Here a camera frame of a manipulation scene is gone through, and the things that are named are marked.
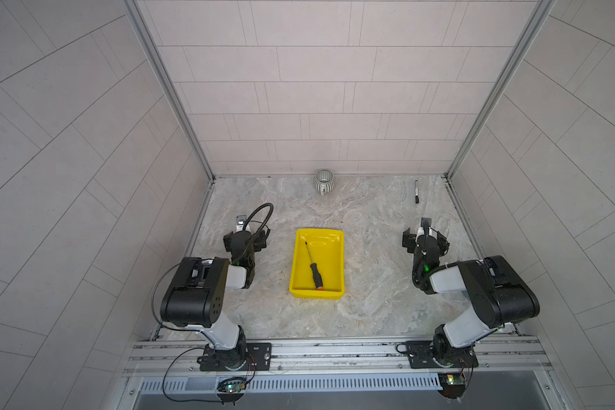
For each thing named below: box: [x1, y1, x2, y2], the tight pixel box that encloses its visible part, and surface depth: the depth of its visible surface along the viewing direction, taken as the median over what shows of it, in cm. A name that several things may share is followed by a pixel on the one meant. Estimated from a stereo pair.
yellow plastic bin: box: [288, 228, 346, 300], surface depth 88 cm
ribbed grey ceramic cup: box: [313, 169, 336, 196], surface depth 108 cm
